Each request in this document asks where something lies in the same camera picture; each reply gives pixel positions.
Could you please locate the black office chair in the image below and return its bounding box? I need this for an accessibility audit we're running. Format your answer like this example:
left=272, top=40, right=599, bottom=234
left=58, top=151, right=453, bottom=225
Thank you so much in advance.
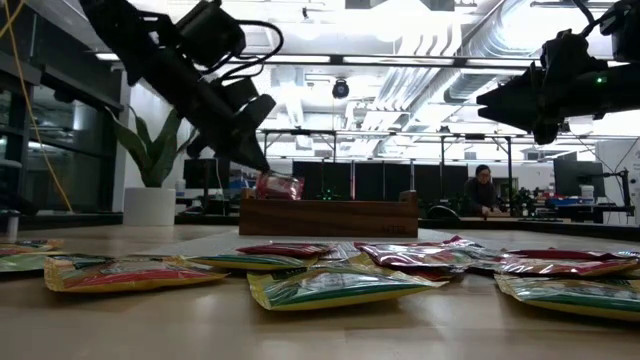
left=426, top=204, right=460, bottom=220

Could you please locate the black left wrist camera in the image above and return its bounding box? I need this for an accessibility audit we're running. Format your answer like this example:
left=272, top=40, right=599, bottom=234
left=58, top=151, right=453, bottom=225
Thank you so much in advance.
left=175, top=0, right=247, bottom=70

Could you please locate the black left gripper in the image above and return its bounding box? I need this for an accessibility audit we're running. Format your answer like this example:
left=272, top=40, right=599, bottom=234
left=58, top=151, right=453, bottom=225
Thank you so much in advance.
left=130, top=37, right=277, bottom=174

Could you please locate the grey woven placemat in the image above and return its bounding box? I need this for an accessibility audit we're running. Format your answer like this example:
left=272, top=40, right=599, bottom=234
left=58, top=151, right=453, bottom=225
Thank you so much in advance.
left=132, top=227, right=506, bottom=259

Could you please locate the black aluminium rig frame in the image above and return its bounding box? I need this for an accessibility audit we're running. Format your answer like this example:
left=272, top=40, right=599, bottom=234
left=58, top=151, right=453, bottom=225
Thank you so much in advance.
left=94, top=51, right=631, bottom=69

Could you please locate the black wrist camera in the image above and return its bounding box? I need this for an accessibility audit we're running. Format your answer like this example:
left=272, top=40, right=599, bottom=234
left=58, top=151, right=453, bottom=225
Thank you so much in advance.
left=175, top=0, right=247, bottom=70
left=538, top=28, right=610, bottom=76

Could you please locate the wooden three-compartment tray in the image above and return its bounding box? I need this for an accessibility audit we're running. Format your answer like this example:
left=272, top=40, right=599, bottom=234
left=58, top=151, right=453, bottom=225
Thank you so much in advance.
left=238, top=187, right=420, bottom=239

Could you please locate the green snake plant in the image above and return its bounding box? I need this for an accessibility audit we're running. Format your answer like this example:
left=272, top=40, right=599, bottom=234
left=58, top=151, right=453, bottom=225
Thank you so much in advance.
left=105, top=103, right=200, bottom=190

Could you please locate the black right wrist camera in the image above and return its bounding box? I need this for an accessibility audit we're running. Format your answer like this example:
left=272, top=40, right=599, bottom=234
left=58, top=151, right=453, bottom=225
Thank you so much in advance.
left=538, top=28, right=610, bottom=76

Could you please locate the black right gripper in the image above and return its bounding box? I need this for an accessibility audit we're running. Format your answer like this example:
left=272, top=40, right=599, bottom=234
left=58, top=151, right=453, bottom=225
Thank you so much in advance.
left=475, top=62, right=640, bottom=146

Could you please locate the white plant pot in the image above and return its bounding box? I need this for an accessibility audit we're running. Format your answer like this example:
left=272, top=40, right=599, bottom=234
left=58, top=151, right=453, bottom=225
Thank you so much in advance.
left=122, top=186, right=178, bottom=228

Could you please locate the yellow cable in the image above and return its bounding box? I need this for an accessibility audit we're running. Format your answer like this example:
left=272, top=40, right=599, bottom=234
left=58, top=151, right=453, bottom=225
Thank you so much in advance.
left=2, top=0, right=75, bottom=215

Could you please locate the person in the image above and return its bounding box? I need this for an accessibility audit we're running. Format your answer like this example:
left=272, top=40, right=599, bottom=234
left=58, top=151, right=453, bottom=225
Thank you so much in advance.
left=462, top=163, right=502, bottom=218

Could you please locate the black partition row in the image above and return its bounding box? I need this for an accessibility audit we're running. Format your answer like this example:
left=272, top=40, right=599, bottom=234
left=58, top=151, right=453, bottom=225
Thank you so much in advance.
left=292, top=160, right=470, bottom=202

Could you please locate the black computer monitor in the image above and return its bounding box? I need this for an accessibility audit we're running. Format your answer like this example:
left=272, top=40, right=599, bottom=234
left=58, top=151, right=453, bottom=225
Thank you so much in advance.
left=552, top=157, right=607, bottom=199
left=182, top=157, right=232, bottom=191

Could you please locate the black left camera cable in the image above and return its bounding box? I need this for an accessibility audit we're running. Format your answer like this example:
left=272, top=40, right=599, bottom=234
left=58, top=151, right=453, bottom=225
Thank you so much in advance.
left=199, top=19, right=285, bottom=84

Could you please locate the white cylinder post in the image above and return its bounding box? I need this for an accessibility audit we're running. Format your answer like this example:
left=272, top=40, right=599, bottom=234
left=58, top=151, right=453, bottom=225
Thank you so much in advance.
left=0, top=208, right=22, bottom=242

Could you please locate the green lemon lime tea packet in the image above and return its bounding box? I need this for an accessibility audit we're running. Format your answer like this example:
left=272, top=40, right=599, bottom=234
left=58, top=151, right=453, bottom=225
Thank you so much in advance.
left=0, top=253, right=114, bottom=274
left=188, top=253, right=320, bottom=272
left=246, top=254, right=449, bottom=313
left=493, top=273, right=640, bottom=323

